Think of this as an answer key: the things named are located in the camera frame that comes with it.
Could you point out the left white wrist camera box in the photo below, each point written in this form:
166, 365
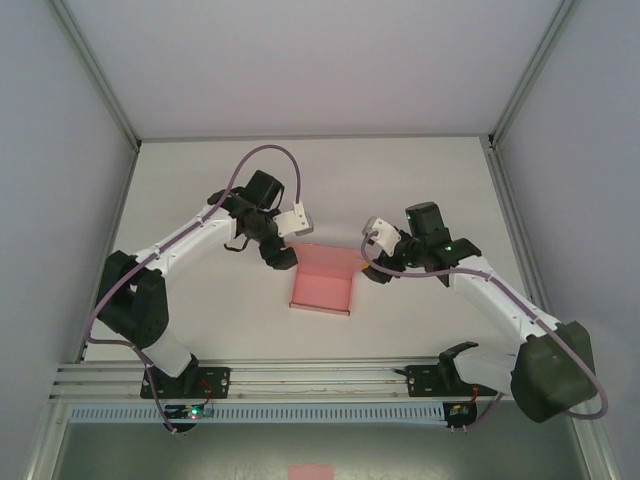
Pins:
295, 222

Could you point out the aluminium mounting rail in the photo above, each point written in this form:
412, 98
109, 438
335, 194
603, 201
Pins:
310, 380

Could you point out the aluminium table side rail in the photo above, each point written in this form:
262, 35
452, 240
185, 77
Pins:
131, 170
505, 200

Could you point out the right circuit board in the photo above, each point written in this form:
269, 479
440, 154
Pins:
457, 412

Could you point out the left aluminium frame post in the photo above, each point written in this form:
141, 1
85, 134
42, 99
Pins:
100, 80

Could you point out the pink paper sheet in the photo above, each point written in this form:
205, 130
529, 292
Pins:
310, 472

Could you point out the right aluminium table side rail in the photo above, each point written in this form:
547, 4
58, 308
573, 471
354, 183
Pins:
505, 200

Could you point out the circuit board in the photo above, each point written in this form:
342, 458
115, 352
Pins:
190, 413
457, 412

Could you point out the grey metal shelf plate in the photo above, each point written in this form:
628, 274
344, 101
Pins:
200, 450

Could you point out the right aluminium frame post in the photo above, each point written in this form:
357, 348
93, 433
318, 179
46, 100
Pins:
530, 75

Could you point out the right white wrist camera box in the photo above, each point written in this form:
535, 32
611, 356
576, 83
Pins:
382, 232

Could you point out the pink paper box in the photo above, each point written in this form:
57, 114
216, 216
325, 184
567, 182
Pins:
322, 287

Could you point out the left circuit board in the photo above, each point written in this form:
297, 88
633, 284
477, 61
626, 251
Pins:
190, 413

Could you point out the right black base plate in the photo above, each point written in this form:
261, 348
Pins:
420, 382

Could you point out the left aluminium table side rail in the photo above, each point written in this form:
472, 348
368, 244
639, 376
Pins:
131, 170

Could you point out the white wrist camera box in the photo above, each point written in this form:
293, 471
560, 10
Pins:
382, 232
295, 222

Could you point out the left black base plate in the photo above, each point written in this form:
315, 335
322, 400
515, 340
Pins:
215, 380

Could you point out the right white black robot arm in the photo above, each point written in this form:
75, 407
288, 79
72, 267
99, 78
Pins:
500, 300

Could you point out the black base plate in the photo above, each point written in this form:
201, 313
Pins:
420, 382
215, 380

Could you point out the aluminium frame post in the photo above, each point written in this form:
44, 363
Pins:
100, 80
530, 75

